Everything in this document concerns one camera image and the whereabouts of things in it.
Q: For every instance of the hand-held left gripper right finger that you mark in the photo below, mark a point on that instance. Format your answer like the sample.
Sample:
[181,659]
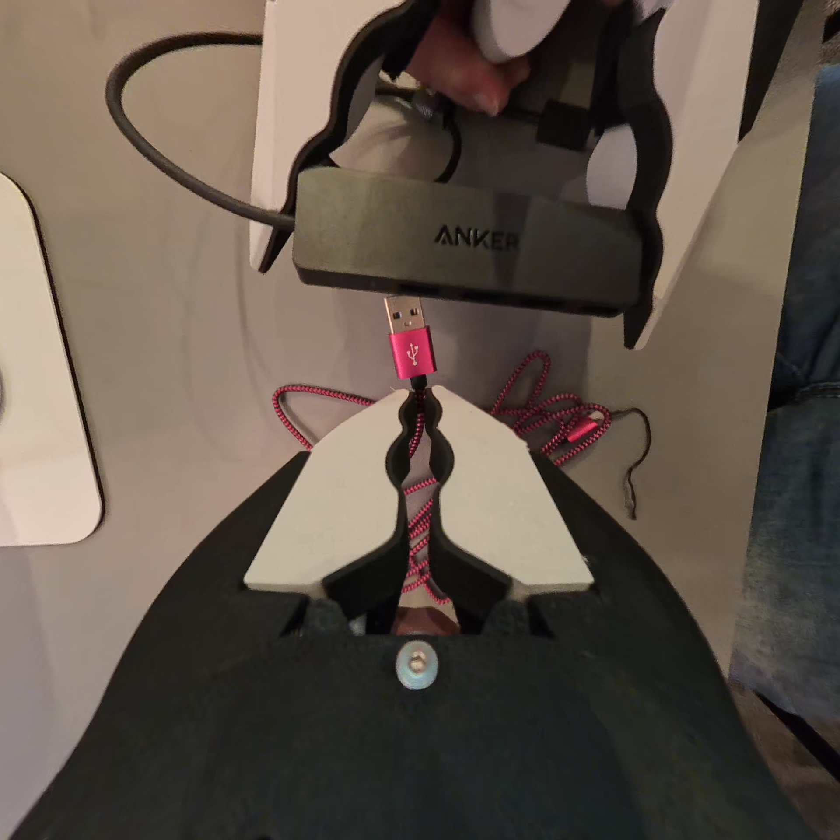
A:
[518,518]

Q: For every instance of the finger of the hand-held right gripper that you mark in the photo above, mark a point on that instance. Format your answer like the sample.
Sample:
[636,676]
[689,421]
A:
[709,98]
[295,79]

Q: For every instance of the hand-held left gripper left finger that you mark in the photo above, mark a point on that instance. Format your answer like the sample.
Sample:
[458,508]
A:
[321,512]

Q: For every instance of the person's right hand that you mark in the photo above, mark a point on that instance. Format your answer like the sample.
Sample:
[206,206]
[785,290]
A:
[459,72]

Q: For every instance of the person's blue jeans legs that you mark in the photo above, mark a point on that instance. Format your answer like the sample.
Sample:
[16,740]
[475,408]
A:
[800,459]

